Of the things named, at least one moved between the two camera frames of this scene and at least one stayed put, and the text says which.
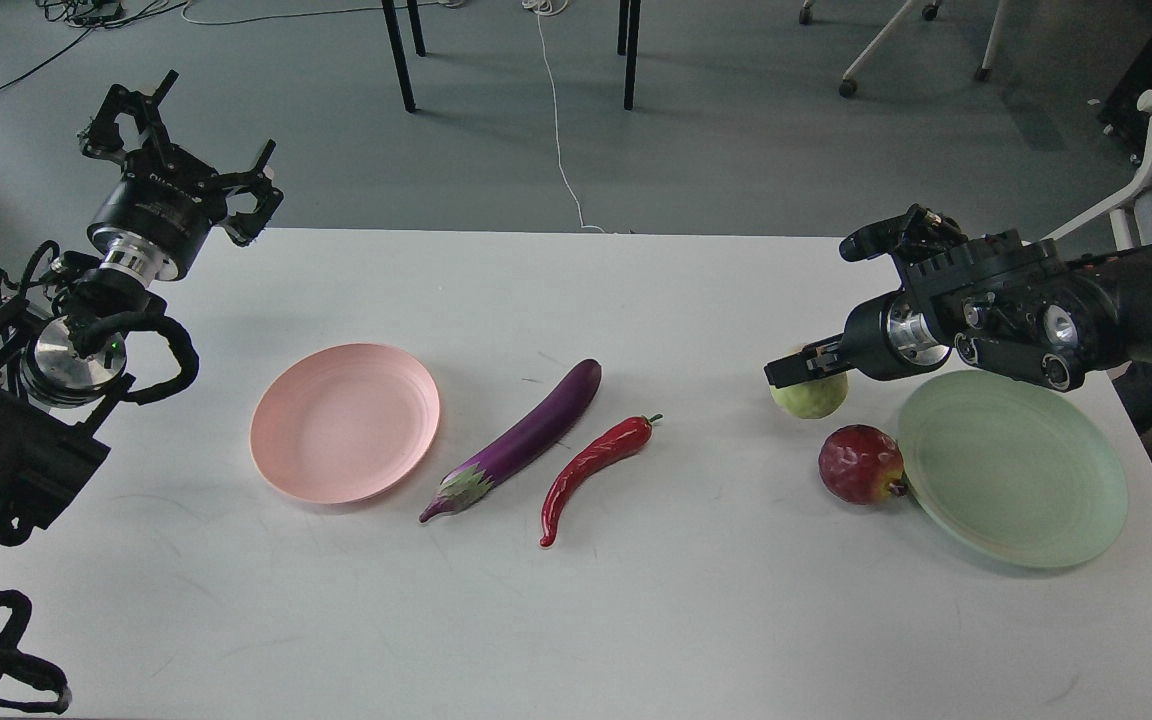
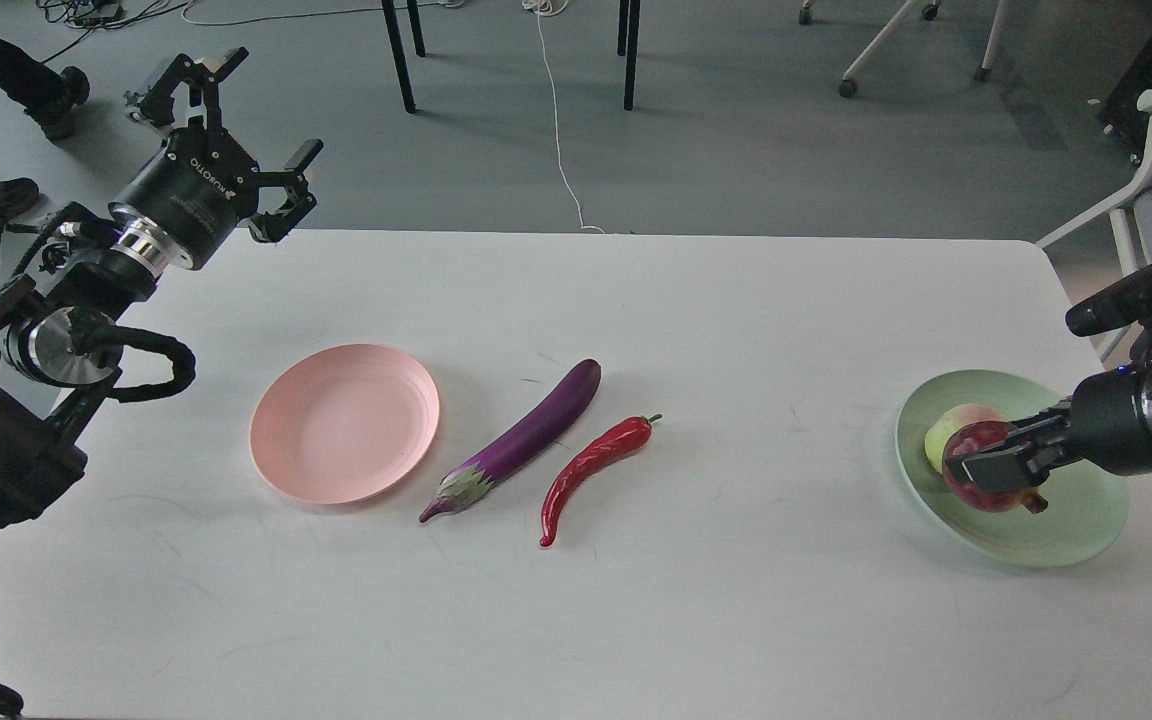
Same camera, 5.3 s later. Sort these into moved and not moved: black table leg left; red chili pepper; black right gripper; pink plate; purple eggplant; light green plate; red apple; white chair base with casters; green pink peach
Moved: black right gripper; red apple; green pink peach
Not moved: pink plate; white chair base with casters; purple eggplant; light green plate; black table leg left; red chili pepper
